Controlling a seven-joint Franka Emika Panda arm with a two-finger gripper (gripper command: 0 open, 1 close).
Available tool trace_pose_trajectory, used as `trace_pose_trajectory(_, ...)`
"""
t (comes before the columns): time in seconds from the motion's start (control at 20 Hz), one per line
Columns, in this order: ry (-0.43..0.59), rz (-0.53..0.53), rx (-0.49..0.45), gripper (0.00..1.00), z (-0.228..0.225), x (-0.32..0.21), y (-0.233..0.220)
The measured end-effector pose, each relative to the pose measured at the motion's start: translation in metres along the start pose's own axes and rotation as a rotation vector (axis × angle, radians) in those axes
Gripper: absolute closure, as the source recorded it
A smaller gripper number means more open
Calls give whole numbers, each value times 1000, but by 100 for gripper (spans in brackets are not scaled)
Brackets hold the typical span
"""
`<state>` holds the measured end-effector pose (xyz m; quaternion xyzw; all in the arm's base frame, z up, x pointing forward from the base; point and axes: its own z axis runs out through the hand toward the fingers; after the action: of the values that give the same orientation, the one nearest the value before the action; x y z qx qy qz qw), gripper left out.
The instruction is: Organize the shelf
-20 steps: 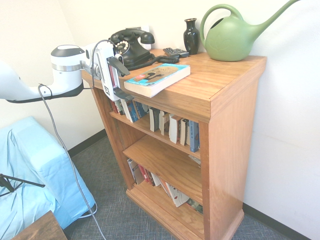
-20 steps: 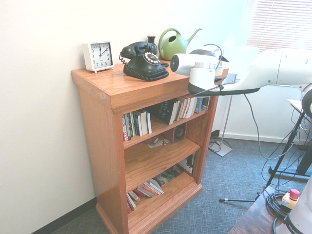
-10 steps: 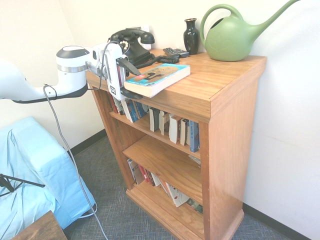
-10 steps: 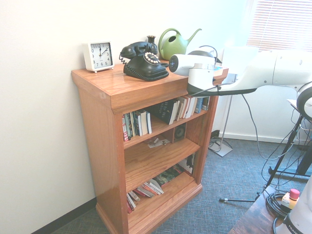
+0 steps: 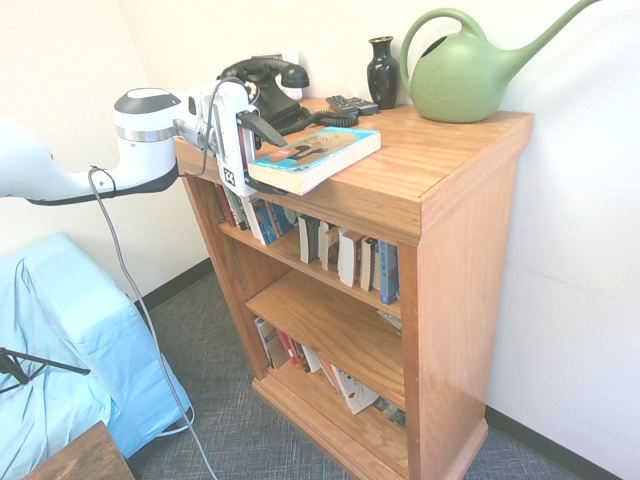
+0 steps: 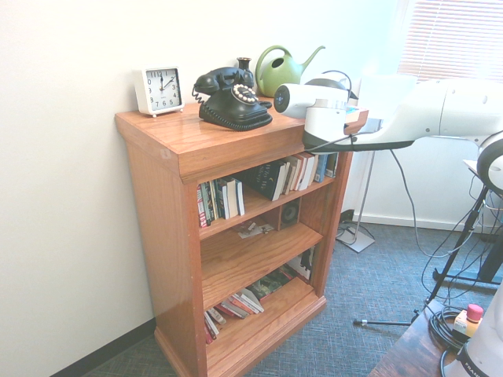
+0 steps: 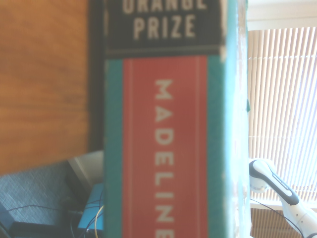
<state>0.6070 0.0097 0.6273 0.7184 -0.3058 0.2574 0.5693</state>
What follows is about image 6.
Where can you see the red and white spine book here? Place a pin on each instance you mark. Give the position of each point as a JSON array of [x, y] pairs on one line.
[[202, 208]]

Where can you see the small photo card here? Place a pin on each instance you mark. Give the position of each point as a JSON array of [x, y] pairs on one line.
[[245, 232], [263, 228]]

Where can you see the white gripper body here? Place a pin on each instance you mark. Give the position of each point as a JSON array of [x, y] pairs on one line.
[[351, 94]]

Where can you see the black ceramic vase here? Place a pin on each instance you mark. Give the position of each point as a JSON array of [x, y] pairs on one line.
[[244, 64]]

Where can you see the picture book with black animals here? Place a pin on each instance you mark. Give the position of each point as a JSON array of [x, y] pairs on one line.
[[304, 267]]

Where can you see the white pedestal side table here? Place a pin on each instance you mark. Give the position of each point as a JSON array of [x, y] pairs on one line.
[[389, 98]]

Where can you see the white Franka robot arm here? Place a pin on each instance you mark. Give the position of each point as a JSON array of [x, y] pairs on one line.
[[432, 110]]

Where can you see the green jungle cover book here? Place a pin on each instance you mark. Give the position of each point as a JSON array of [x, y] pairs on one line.
[[271, 284]]

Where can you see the beige window blinds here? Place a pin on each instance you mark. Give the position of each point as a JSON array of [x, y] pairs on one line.
[[452, 39]]

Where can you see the black desk frame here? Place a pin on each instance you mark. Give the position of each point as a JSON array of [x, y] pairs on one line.
[[493, 259]]

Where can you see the white square alarm clock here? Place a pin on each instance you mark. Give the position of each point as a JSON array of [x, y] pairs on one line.
[[161, 90]]

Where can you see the green plastic watering can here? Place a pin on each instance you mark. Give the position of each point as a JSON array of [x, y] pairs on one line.
[[275, 78]]

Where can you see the dark spine paperback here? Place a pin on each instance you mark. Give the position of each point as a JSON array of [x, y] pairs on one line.
[[221, 198]]

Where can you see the yellow emergency stop button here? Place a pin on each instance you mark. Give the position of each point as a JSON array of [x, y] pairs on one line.
[[473, 312]]

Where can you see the small wooden speaker box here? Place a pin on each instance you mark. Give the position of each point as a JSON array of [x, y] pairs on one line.
[[291, 214]]

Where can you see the thick paperback with pale pages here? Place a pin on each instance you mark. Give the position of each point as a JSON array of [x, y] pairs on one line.
[[304, 173]]

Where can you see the tan paperback book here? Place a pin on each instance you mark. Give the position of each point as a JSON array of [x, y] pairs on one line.
[[287, 176]]

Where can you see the black book with white title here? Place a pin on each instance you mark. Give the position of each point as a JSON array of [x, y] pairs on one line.
[[261, 178]]

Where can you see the black camera tripod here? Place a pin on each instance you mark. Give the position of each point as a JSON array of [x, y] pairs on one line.
[[452, 255]]

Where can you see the black rotary telephone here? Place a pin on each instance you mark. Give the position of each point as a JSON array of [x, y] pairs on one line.
[[232, 112]]

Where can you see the wooden bookshelf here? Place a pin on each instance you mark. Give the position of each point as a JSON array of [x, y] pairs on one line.
[[157, 235]]

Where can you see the green yellow spine book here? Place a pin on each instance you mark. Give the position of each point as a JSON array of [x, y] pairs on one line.
[[211, 200]]

